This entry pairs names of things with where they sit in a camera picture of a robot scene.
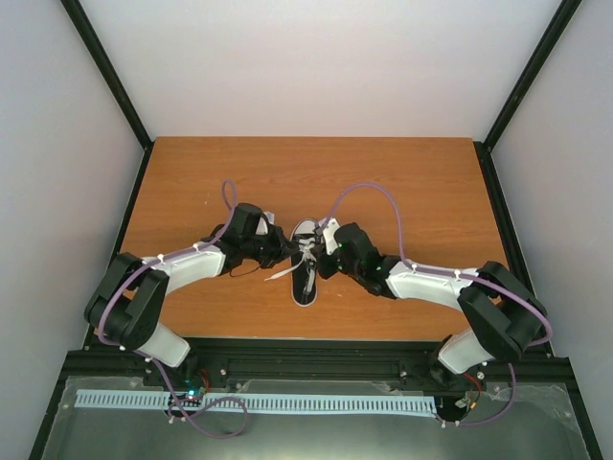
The white shoelace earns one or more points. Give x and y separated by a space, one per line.
287 272

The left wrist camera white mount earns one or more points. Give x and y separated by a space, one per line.
265 224

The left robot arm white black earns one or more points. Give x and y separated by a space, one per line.
125 308

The left black frame post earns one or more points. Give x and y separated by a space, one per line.
89 37

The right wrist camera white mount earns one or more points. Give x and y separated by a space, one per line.
327 230

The light blue slotted cable duct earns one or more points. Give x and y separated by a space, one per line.
261 404

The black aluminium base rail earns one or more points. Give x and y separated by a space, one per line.
224 363

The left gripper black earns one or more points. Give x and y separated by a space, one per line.
282 244

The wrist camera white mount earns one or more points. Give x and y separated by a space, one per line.
265 224
327 230

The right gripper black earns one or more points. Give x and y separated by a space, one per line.
326 270

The small circuit board with led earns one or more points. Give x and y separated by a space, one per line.
197 388

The black frame post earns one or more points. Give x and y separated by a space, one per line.
89 37
539 56

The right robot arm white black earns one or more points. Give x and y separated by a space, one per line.
503 316

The right black frame post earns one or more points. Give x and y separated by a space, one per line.
539 56

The black white canvas sneaker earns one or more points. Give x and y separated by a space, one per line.
308 228

